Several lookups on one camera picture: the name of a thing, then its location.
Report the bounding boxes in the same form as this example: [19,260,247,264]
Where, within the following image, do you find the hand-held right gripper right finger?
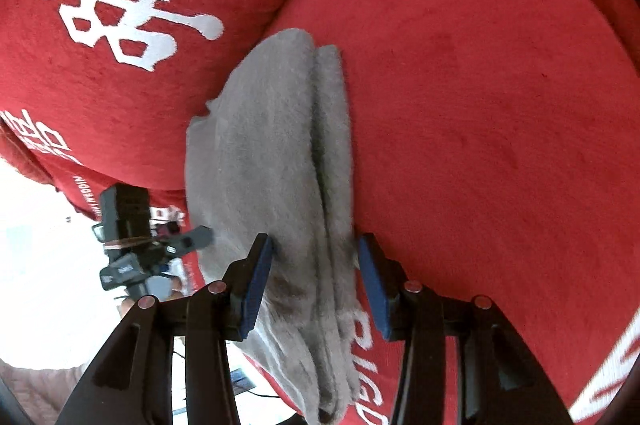
[357,232,573,425]

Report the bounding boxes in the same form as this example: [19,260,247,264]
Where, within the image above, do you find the red sofa with white print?
[0,0,640,425]

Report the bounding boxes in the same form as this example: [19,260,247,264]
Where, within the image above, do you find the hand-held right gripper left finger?
[55,232,275,425]

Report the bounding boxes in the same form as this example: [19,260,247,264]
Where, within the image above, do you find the person's left forearm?
[0,361,87,425]

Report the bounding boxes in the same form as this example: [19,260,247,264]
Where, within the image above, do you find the grey knit sweater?
[184,28,363,425]

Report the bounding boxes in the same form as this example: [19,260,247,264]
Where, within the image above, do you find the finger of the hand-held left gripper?
[166,225,214,257]

